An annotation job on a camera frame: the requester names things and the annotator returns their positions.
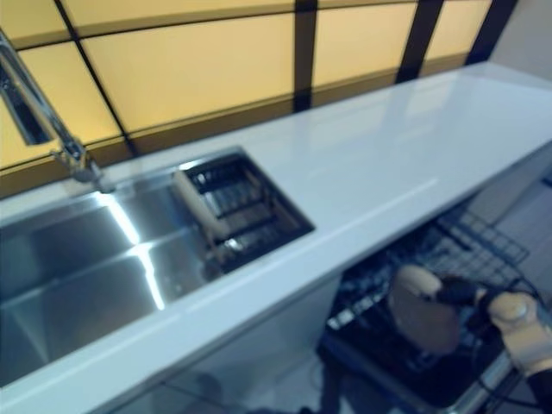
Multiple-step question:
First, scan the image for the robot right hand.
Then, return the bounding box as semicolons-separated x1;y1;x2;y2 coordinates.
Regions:
423;274;489;312

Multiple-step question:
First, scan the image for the cream round plate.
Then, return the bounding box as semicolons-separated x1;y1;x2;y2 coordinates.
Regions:
386;264;461;354
172;170;229;243

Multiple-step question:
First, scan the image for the white cabinet door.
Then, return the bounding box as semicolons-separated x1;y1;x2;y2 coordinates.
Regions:
205;274;342;390

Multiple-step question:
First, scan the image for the black dish drain rack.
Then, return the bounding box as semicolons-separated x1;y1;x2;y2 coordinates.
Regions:
172;152;317;276

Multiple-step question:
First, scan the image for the stainless steel sink basin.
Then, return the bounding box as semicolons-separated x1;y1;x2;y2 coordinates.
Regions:
0;146;317;388

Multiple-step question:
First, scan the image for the chrome gooseneck kitchen faucet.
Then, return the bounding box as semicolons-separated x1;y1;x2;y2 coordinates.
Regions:
0;24;114;191

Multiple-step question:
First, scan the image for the dishwasher wire grid shelf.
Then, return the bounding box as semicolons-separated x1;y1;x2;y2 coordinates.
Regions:
434;205;530;265

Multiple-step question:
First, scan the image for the dishwasher wire basket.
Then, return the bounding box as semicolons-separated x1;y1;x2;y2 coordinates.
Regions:
326;205;552;381

